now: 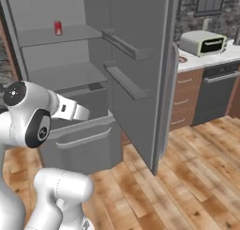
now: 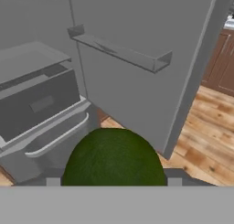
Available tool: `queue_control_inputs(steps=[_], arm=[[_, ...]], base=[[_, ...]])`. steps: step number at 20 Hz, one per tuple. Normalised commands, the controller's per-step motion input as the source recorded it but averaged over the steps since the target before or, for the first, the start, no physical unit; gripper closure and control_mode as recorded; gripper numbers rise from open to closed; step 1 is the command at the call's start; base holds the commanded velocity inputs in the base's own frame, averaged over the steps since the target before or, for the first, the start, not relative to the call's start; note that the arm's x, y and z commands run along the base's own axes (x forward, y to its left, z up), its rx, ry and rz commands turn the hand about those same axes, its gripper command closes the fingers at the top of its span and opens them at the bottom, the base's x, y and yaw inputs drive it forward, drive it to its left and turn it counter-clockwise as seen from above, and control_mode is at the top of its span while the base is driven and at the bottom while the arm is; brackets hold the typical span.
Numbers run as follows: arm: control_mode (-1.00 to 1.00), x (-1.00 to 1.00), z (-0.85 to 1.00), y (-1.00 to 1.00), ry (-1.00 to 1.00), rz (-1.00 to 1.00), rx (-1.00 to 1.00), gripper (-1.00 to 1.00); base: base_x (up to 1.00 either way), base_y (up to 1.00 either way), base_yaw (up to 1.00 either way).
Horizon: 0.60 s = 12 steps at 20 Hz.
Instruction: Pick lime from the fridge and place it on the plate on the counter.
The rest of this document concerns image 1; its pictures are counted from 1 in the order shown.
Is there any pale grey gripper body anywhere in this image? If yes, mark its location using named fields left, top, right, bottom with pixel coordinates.
left=72, top=102, right=91, bottom=122

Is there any grey fridge body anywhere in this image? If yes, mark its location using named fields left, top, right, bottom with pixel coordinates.
left=0, top=0, right=126, bottom=147

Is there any grey fridge door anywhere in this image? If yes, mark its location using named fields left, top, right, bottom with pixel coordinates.
left=83, top=0, right=181, bottom=176

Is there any grey freezer drawer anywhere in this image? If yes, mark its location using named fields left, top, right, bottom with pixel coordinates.
left=38, top=83, right=125, bottom=176

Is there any grey door shelf bin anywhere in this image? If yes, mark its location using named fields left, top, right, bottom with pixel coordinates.
left=100, top=27, right=154, bottom=61
left=103, top=60, right=150, bottom=101

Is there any red drink can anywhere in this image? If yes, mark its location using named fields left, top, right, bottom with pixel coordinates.
left=52, top=20, right=64, bottom=37

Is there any brown wooden drawer cabinet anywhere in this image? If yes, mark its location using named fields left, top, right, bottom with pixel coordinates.
left=169, top=68, right=206, bottom=132

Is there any dark grey dishwasher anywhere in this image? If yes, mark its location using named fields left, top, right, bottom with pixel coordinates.
left=191, top=61, right=240, bottom=127

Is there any white toaster oven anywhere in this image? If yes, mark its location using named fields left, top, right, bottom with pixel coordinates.
left=179, top=29, right=229, bottom=58

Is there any brown wooden cupboard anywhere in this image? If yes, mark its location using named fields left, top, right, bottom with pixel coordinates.
left=225, top=78, right=240, bottom=119

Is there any dark framed window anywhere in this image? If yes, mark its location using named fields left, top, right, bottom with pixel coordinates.
left=195, top=0, right=228, bottom=18

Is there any grey metal tap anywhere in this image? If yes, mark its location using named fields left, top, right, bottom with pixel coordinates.
left=232, top=26, right=240, bottom=46

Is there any grey freezer drawer handle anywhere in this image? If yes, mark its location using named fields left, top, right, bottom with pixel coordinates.
left=54, top=127, right=113, bottom=150

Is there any grey fridge door handle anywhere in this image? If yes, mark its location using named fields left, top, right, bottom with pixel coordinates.
left=158, top=41, right=180, bottom=161

